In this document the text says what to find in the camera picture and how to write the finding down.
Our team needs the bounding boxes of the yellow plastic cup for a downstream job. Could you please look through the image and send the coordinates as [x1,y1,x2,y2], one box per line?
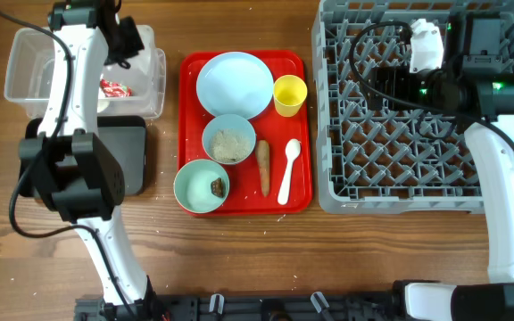
[273,75,308,118]

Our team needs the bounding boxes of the light blue bowl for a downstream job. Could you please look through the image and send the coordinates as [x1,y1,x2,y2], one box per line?
[202,114,256,165]

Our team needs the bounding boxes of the pile of rice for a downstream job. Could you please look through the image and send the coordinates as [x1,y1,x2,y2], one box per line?
[210,129,252,164]

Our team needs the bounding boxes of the mint green bowl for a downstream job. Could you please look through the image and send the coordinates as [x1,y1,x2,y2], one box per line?
[173,159,230,214]

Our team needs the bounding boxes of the brown food scrap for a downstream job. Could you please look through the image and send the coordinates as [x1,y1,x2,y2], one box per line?
[211,177,225,198]

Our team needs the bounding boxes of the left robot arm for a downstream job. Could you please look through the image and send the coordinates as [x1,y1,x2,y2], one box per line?
[9,1,160,320]

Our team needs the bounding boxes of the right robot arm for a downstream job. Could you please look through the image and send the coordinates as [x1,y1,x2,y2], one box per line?
[361,13,514,320]

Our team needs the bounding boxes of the grey dishwasher rack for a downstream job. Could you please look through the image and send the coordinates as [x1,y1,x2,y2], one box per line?
[311,0,514,214]

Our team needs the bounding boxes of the black waste bin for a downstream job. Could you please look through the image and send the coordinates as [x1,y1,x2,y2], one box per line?
[20,116,147,204]

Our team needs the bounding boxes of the red snack wrapper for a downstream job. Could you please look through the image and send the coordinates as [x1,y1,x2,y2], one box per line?
[100,79,133,98]

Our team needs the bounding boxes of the clear plastic bin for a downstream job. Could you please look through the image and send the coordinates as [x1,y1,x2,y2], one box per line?
[4,25,166,119]

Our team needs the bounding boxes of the light blue plate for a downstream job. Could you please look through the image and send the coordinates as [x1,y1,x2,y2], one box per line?
[195,52,274,119]

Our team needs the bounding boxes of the white plastic spoon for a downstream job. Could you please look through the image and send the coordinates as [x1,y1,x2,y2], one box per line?
[278,138,301,205]

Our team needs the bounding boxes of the red plastic tray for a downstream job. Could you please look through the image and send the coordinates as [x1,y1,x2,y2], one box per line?
[173,50,312,218]

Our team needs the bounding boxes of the brown carrot piece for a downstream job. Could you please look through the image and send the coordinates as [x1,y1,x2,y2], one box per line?
[255,140,270,196]

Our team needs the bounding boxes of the black mounting rail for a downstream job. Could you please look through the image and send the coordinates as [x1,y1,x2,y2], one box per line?
[73,292,403,321]

